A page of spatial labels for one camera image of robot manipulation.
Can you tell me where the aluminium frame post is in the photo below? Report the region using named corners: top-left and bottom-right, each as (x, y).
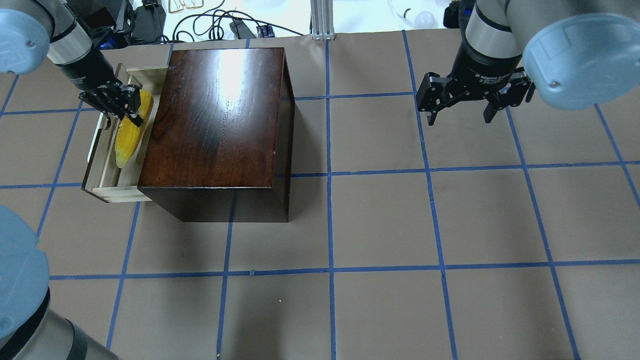
top-left (310, 0), bottom-right (336, 41)

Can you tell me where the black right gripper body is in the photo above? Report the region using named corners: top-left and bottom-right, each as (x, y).
top-left (416, 67), bottom-right (536, 113)

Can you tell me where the black power adapter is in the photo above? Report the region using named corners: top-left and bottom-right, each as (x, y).
top-left (229, 18), bottom-right (258, 40)

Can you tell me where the white light bulb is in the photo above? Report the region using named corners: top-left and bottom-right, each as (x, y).
top-left (402, 7), bottom-right (438, 30)

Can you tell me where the wooden drawer with white handle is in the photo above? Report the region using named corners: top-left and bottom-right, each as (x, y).
top-left (81, 63), bottom-right (169, 204)

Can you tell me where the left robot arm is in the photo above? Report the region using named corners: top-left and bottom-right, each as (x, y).
top-left (0, 0), bottom-right (144, 127)

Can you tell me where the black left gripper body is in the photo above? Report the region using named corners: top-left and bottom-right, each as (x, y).
top-left (78, 82), bottom-right (141, 118)

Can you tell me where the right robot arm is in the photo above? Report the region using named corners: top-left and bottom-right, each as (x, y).
top-left (415, 0), bottom-right (640, 125)

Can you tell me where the yellow toy corn cob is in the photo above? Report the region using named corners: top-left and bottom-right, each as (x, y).
top-left (114, 89), bottom-right (154, 169)

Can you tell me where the dark wooden drawer cabinet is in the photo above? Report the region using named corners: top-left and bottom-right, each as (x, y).
top-left (137, 47), bottom-right (296, 223)

